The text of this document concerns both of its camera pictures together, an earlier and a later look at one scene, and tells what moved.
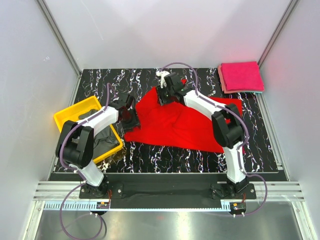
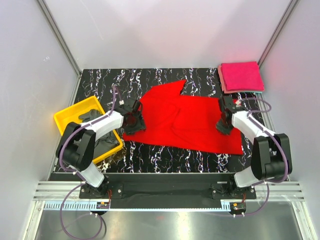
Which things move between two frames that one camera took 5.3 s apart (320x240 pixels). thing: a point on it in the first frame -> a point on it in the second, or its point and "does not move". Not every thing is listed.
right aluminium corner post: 290,7 does not move
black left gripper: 134,123 -> 140,126
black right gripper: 160,93 -> 224,131
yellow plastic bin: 72,114 does not move
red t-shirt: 178,125 does not move
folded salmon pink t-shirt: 223,83 does not move
